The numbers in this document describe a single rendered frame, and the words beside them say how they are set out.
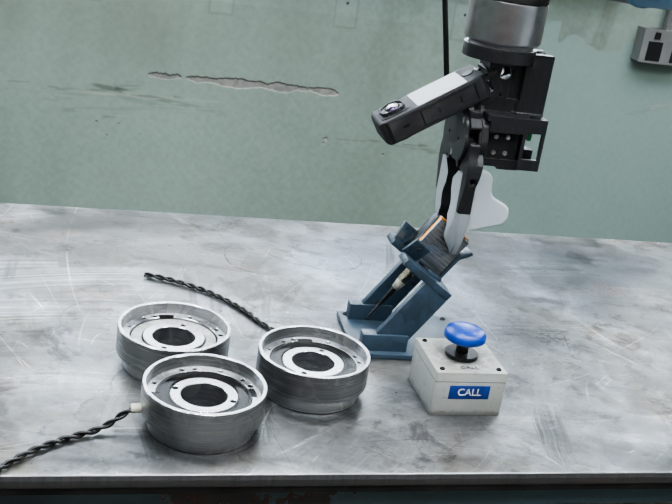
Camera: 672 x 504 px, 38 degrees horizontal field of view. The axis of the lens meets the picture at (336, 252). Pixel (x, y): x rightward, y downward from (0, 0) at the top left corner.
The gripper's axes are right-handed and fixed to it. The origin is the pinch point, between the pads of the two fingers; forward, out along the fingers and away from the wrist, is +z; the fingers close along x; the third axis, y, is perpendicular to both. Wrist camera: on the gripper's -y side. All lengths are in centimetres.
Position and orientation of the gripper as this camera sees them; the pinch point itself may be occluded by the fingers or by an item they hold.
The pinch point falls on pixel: (443, 235)
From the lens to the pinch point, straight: 103.0
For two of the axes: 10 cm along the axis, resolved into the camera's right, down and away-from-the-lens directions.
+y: 9.8, 0.6, 2.1
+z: -1.4, 9.2, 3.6
